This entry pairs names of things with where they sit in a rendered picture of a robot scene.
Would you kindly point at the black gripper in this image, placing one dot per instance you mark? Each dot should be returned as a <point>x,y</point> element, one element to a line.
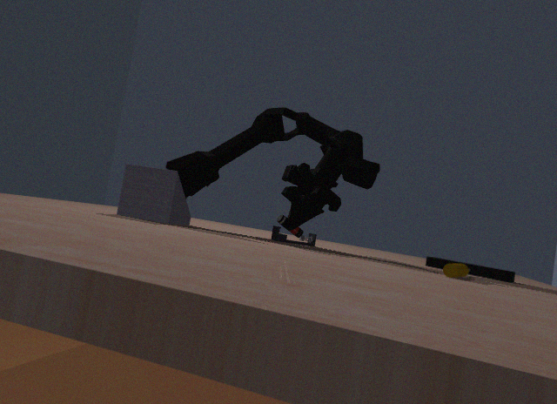
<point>308,204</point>

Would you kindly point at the black flat bar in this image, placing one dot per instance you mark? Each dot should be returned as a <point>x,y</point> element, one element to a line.
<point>481,271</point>

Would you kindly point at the yellow cylinder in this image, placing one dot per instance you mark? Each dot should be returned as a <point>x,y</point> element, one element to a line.
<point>455,270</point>

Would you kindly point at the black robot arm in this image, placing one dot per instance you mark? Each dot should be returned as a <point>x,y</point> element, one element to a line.
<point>343,153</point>

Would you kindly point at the black cylindrical battery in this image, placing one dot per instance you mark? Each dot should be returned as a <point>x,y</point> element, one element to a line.
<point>285,222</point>

